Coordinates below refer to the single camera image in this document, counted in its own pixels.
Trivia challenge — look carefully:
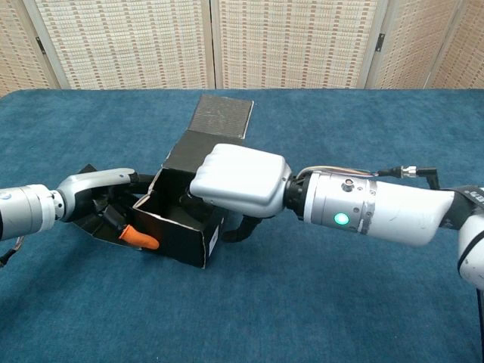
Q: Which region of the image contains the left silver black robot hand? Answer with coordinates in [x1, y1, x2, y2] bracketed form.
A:
[55, 168, 162, 251]

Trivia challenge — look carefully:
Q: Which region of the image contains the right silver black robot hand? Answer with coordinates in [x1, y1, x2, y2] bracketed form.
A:
[188, 142, 293, 243]

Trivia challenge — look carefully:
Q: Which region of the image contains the black cardboard box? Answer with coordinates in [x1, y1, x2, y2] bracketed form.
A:
[71, 94, 255, 270]

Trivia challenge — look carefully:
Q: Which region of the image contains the woven folding screen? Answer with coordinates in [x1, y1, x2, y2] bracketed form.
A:
[0, 0, 484, 98]

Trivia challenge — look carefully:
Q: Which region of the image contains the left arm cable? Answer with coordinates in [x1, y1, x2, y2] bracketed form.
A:
[0, 234, 26, 269]

